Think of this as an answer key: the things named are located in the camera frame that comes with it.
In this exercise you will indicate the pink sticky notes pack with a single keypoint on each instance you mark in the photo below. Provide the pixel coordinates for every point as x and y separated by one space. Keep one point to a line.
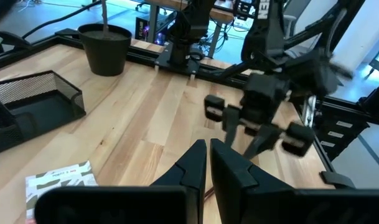
61 179

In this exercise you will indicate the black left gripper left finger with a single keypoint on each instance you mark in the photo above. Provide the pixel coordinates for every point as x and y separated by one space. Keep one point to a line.
130 205

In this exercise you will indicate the black mesh desk organizer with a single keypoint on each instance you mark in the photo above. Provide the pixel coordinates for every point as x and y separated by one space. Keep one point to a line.
36 105

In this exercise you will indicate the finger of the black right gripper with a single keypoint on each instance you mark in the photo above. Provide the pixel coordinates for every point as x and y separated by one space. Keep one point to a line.
265 137
232 123

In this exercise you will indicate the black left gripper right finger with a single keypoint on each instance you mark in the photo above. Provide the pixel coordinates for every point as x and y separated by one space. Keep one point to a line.
270 205

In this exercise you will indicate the green potted plant black pot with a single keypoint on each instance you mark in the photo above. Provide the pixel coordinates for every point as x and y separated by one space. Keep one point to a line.
105 53

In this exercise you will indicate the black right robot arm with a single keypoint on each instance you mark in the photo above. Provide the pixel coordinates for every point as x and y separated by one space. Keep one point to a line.
264 31

